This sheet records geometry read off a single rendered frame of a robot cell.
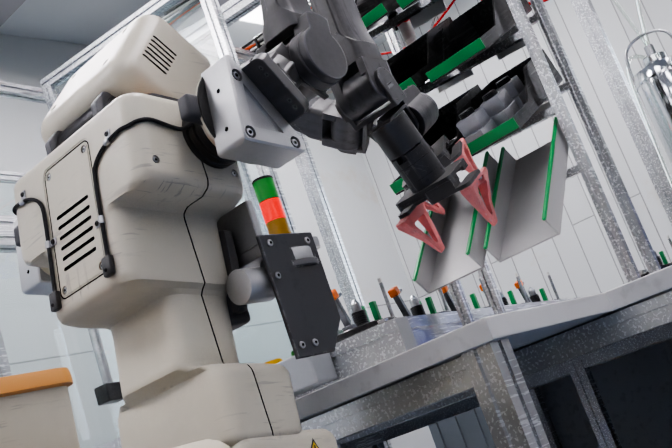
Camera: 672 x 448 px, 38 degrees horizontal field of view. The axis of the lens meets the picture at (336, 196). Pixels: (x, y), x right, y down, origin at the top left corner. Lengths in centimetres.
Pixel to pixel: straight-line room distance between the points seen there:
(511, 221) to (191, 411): 83
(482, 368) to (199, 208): 40
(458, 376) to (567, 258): 425
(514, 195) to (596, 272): 359
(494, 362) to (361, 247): 463
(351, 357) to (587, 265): 375
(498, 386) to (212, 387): 35
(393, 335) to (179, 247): 64
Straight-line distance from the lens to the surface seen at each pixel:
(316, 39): 125
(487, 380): 123
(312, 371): 174
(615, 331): 151
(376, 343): 175
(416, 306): 218
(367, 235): 591
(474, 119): 177
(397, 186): 184
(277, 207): 221
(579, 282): 547
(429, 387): 129
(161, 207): 119
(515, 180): 189
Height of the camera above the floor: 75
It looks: 15 degrees up
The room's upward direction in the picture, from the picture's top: 20 degrees counter-clockwise
